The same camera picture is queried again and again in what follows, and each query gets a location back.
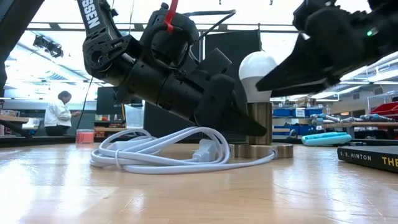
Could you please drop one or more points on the translucent white storage bin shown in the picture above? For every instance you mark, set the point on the translucent white storage bin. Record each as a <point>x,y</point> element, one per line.
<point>134,116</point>

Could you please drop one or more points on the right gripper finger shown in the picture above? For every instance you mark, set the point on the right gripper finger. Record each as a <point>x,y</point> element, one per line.
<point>298,68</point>
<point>311,91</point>

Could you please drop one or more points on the teal calculator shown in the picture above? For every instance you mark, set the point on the teal calculator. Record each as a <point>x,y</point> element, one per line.
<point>326,139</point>

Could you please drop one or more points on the wide blue storage bin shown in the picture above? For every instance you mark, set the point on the wide blue storage bin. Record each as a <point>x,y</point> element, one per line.
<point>298,130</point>

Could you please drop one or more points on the black aluminium table frame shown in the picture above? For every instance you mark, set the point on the black aluminium table frame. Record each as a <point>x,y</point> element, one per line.
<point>46,141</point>

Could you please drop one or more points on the wooden workbench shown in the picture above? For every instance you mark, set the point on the wooden workbench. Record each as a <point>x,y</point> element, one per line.
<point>373,124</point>

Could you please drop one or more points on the white lightbulb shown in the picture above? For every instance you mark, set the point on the white lightbulb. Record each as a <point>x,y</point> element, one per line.
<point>253,67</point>

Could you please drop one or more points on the black Outsiders paperback book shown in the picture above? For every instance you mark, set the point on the black Outsiders paperback book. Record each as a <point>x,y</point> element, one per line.
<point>367,158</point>

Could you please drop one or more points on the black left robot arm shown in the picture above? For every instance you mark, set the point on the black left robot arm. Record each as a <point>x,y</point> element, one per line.
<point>90,18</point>

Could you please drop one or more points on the brass lamp base with socket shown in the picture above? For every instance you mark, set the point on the brass lamp base with socket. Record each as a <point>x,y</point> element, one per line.
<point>264,151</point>

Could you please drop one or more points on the red storage bin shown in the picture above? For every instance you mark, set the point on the red storage bin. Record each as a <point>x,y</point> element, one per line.
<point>385,109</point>

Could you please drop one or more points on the wooden side table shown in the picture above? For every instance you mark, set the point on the wooden side table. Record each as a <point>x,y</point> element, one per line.
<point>12,119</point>

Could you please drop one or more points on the small pink cup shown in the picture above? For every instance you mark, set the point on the small pink cup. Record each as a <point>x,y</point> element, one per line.
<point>85,137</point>

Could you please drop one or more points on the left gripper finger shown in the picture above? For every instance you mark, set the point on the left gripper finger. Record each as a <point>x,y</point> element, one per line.
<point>245,129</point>

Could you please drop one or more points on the black monitor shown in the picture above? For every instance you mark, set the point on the black monitor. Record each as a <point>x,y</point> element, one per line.
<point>105,102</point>

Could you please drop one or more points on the person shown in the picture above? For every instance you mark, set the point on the person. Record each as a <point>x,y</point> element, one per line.
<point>57,113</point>

